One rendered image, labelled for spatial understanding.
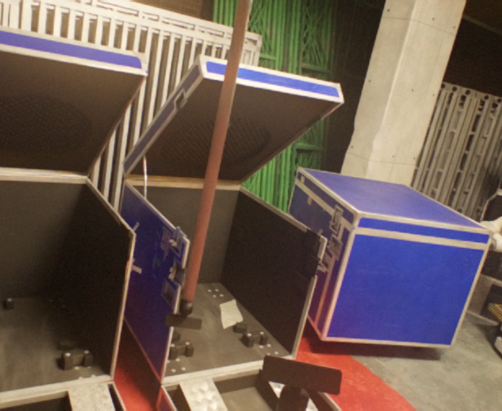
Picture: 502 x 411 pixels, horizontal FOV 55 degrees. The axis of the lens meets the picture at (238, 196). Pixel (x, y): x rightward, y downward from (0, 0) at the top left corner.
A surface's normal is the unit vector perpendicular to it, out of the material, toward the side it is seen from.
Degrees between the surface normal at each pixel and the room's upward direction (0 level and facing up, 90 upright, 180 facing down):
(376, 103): 90
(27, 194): 90
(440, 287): 90
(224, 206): 90
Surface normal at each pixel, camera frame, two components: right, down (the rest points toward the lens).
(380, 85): -0.81, -0.01
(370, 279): 0.20, 0.30
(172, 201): 0.49, 0.33
